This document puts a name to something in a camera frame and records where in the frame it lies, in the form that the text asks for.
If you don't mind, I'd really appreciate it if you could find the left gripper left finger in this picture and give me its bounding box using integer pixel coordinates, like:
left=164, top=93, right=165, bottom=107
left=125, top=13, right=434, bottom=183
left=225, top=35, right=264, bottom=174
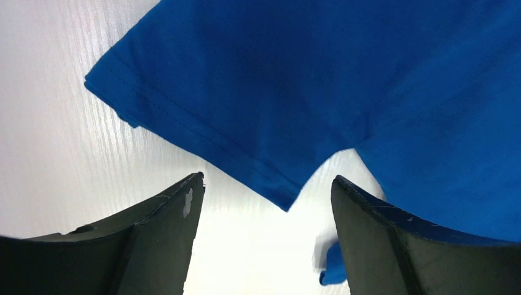
left=1, top=172, right=205, bottom=294

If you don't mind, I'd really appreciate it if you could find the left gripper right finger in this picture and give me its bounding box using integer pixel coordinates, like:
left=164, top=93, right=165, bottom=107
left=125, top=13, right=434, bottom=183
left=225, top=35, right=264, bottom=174
left=331, top=176, right=520, bottom=294

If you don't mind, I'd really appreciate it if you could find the blue printed t-shirt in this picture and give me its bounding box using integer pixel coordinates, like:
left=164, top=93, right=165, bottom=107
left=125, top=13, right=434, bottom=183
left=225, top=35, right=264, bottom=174
left=84, top=0, right=521, bottom=286

